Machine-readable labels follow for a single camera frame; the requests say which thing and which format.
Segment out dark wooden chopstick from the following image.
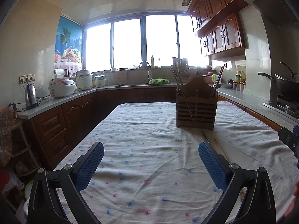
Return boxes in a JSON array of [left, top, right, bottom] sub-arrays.
[[174, 65, 185, 93], [211, 63, 226, 98], [209, 66, 223, 98], [170, 66, 182, 92]]

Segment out steel electric kettle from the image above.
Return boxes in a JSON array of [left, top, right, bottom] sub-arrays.
[[24, 83, 41, 110]]

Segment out wire dish rack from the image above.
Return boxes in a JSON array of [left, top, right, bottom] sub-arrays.
[[172, 57, 194, 77]]

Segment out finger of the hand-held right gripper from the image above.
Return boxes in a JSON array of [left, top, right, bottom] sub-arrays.
[[278, 125, 299, 159]]

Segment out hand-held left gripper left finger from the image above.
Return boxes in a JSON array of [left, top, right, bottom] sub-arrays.
[[27, 141, 105, 224]]

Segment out gas stove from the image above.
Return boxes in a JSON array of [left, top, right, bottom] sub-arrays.
[[263, 94, 299, 122]]

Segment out small white electric pot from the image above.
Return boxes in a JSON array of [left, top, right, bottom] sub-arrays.
[[93, 74, 108, 88]]

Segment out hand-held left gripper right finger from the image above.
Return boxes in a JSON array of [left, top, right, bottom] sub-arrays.
[[198, 140, 278, 224]]

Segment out wooden corner rack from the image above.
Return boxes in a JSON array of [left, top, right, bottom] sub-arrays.
[[9, 119, 41, 176]]

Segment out curved metal faucet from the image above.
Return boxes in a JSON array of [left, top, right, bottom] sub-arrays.
[[139, 61, 152, 82]]

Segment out kitchen window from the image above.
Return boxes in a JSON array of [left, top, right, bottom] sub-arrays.
[[84, 15, 211, 72]]

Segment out black wok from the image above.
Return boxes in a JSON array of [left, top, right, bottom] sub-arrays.
[[258, 62, 299, 99]]

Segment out green plastic basket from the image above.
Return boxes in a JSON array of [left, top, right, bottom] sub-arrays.
[[148, 78, 170, 85]]

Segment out person's right hand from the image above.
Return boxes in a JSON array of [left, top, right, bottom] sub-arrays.
[[286, 180, 299, 218]]

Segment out white floral tablecloth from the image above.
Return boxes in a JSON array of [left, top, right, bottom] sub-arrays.
[[53, 101, 299, 224]]

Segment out wall outlet strip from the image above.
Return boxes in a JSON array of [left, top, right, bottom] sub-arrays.
[[19, 74, 36, 83]]

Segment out tall white rice cooker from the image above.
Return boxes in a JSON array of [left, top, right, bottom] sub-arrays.
[[76, 69, 93, 91]]

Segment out pink and white rice cooker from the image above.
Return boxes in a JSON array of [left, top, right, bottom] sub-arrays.
[[48, 78, 76, 99]]

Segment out grey stone countertop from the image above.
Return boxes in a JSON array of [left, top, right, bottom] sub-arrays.
[[16, 82, 299, 131]]

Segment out wooden utensil holder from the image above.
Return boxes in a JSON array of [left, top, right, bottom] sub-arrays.
[[176, 76, 218, 131]]

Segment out wooden wall cabinets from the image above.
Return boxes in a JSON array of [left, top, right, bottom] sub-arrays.
[[186, 0, 248, 61]]

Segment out grey range hood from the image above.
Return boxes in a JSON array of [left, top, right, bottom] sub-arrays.
[[238, 0, 299, 25]]

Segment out pink plastic basin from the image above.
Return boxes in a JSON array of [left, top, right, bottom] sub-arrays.
[[201, 72, 214, 83]]

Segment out tropical fruit wall poster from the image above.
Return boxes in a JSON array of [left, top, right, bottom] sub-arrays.
[[55, 16, 84, 63]]

